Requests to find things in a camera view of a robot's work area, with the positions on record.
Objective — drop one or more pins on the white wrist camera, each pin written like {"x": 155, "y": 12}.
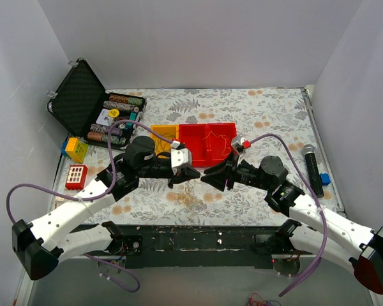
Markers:
{"x": 240, "y": 144}
{"x": 180, "y": 156}

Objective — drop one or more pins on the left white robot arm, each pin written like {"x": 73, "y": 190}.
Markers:
{"x": 43, "y": 243}

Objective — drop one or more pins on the red double plastic bin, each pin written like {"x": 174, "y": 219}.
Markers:
{"x": 209, "y": 144}

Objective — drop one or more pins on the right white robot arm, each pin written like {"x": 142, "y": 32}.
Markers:
{"x": 357, "y": 248}

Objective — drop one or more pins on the yellow plastic bin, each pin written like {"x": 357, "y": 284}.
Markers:
{"x": 169, "y": 132}

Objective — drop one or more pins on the black microphone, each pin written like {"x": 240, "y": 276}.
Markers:
{"x": 308, "y": 152}

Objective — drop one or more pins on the small blue block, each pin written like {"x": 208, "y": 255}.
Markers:
{"x": 325, "y": 179}

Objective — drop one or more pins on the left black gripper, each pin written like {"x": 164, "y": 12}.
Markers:
{"x": 166, "y": 169}

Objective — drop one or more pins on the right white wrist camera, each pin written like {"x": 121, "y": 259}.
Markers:
{"x": 240, "y": 144}

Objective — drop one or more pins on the yellow blue toy block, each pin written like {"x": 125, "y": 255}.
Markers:
{"x": 74, "y": 149}

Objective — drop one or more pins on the black poker chip case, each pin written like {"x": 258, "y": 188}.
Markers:
{"x": 82, "y": 104}

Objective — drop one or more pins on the small red white toy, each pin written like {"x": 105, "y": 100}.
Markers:
{"x": 58, "y": 200}

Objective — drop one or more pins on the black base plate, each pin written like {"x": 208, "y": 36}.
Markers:
{"x": 195, "y": 246}

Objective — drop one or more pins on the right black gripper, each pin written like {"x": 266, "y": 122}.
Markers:
{"x": 229, "y": 174}

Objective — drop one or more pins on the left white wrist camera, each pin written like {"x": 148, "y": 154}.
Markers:
{"x": 180, "y": 156}

